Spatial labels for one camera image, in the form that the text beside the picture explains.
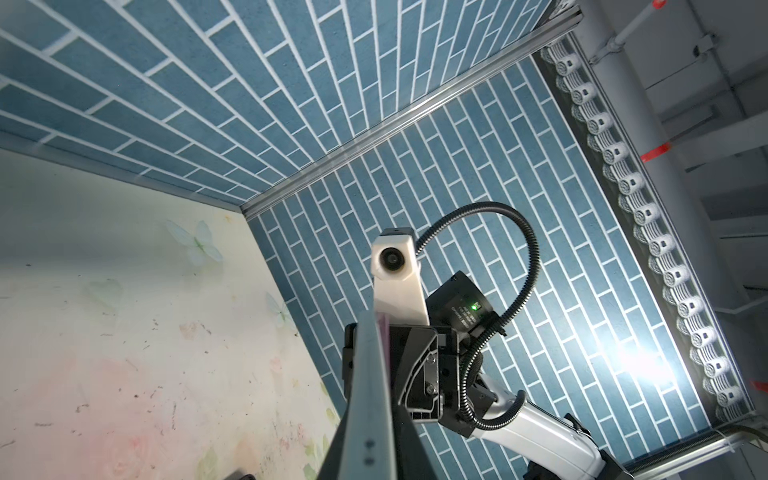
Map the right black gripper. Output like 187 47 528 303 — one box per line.
380 271 507 438

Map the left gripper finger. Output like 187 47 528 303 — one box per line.
392 405 438 480

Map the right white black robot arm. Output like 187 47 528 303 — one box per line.
327 272 631 479

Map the LED light strip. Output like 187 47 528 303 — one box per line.
540 35 754 422

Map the black corrugated cable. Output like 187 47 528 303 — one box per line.
415 201 541 432

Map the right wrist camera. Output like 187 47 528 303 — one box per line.
371 227 429 326

